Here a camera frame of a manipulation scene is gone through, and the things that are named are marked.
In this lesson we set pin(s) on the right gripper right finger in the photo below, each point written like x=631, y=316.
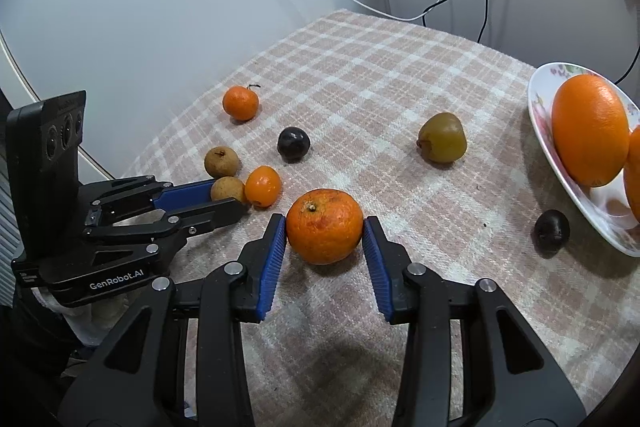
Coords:
x=408, y=293

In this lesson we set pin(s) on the dark plum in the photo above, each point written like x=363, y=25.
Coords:
x=551, y=231
x=293, y=144

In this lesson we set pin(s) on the white gloved left hand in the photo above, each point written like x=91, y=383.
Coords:
x=90, y=323

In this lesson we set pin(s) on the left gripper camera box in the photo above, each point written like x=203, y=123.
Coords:
x=42, y=142

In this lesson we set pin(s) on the plaid beige tablecloth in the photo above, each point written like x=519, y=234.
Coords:
x=362, y=89

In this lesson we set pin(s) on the small orange kumquat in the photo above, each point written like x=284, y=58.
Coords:
x=263, y=187

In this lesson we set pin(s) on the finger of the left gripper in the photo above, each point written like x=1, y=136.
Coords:
x=176, y=197
x=200, y=219

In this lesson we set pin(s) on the large mandarin orange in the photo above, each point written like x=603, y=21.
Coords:
x=324, y=226

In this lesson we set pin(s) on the brown longan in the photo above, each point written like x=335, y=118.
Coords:
x=221, y=161
x=228, y=187

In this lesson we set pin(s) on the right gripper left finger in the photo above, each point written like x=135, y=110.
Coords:
x=241, y=291

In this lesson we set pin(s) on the large navel orange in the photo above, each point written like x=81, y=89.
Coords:
x=590, y=130

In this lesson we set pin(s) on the green-brown kiwi fruit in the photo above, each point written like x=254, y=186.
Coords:
x=442, y=139

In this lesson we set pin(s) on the floral white plate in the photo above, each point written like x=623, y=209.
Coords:
x=606, y=207

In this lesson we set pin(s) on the small tangerine with stem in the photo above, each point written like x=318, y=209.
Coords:
x=241, y=103

